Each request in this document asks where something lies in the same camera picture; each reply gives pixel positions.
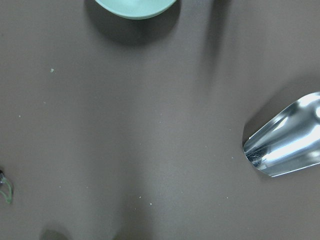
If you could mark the mint green bowl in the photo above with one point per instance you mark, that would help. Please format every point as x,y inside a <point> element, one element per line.
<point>136,9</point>

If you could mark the dark red cherries pair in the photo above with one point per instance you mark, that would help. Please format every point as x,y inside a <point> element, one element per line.
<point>6,189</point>

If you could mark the stainless steel ice scoop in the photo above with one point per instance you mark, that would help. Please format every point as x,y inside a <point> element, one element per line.
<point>290,141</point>

